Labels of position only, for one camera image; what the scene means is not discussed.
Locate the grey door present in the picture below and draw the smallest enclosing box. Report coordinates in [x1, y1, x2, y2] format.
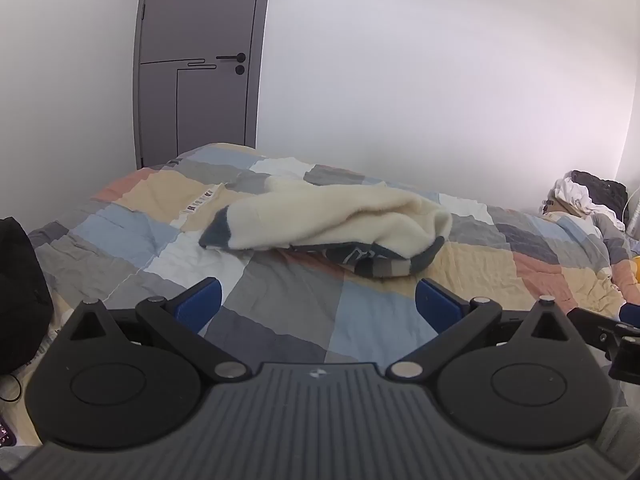
[132, 0, 275, 170]

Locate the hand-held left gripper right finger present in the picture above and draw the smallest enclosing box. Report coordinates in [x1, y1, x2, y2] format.
[387, 277, 576, 381]

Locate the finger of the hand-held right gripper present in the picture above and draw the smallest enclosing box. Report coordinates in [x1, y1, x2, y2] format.
[567, 302, 640, 386]

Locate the black bag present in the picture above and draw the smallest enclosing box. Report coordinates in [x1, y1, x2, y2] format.
[0, 217, 55, 376]

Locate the dark cloth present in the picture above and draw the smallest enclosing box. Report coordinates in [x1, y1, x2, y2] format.
[570, 170, 630, 221]

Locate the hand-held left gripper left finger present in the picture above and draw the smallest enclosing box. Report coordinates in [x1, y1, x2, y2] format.
[60, 277, 252, 382]

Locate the tan item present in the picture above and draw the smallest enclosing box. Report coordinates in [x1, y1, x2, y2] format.
[541, 187, 571, 217]

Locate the white cloth pile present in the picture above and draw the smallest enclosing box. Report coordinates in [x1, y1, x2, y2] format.
[550, 172, 608, 218]

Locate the cream blue striped sweater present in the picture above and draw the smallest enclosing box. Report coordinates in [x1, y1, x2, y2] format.
[198, 175, 453, 278]

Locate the patchwork quilt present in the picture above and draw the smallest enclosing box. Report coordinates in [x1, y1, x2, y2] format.
[27, 142, 640, 366]

